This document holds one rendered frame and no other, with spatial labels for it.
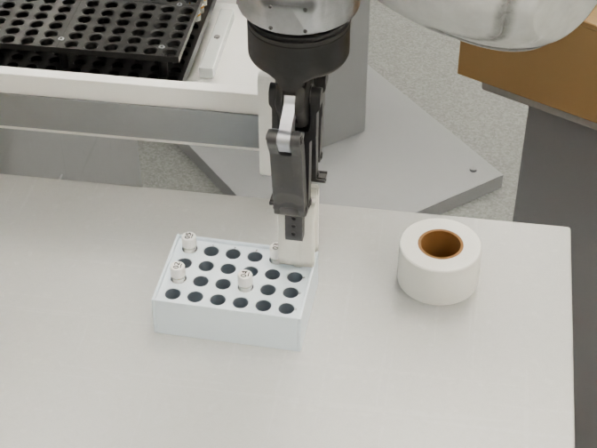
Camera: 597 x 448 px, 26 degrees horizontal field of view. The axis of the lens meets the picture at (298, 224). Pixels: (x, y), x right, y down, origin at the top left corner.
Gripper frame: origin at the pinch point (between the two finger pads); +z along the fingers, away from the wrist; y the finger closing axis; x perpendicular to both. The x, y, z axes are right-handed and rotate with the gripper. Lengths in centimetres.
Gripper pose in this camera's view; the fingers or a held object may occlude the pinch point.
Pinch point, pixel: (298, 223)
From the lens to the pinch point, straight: 106.4
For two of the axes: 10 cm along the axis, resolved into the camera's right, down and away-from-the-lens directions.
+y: -1.8, 6.4, -7.5
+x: 9.8, 1.2, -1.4
